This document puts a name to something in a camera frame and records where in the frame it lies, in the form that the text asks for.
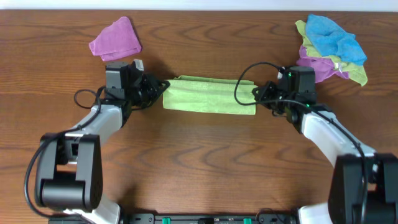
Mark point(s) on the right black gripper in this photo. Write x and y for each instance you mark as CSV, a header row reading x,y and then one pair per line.
x,y
267,89

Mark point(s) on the crumpled purple cloth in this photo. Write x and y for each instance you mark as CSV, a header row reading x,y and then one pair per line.
x,y
324,68

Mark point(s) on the light green cloth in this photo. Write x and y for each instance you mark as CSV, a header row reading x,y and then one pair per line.
x,y
210,95

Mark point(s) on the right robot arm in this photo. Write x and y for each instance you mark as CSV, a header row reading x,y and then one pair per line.
x,y
364,183

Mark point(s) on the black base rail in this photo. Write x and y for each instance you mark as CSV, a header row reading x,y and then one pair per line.
x,y
262,218

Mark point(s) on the blue cloth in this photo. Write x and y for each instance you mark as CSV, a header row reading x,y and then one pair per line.
x,y
330,39

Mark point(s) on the folded purple cloth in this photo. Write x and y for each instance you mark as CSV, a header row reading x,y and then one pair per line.
x,y
116,41

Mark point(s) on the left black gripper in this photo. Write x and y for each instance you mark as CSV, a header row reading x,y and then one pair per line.
x,y
150,89

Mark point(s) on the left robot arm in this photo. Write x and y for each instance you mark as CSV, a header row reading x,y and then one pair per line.
x,y
69,175

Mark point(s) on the olive green cloth in pile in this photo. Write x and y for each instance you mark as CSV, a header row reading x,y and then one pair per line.
x,y
356,72

